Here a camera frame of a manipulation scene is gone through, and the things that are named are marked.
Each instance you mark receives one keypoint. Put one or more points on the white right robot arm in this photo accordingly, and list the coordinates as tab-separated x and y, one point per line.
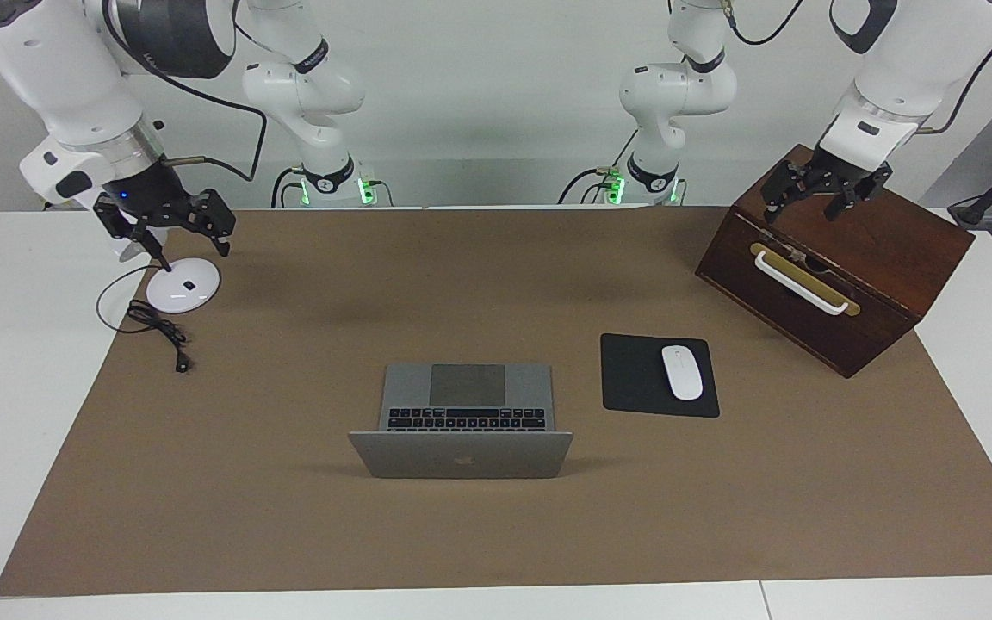
57	77

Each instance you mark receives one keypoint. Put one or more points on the white desk lamp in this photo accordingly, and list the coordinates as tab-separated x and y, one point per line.
182	288

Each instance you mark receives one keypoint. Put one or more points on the grey aluminium laptop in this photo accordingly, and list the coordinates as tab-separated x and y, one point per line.
461	456

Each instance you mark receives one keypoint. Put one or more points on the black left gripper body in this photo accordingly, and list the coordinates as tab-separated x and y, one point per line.
832	176

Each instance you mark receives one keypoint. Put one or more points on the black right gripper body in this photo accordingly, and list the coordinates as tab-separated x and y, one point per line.
151	196

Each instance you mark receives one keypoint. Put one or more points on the dark brown wooden box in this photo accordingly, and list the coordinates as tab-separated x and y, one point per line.
875	241

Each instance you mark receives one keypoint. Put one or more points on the brown table mat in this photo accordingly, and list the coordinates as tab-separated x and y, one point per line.
289	517

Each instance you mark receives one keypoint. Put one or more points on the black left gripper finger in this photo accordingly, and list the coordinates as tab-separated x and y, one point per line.
782	194
858	194

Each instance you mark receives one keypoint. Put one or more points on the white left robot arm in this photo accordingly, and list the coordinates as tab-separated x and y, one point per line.
909	60

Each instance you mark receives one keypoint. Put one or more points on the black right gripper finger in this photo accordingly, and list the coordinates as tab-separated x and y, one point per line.
117	220
216	220

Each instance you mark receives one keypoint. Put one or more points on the white computer mouse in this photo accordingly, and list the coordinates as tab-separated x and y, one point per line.
683	375

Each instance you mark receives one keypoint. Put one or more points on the black mouse pad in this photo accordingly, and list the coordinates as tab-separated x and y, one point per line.
634	379

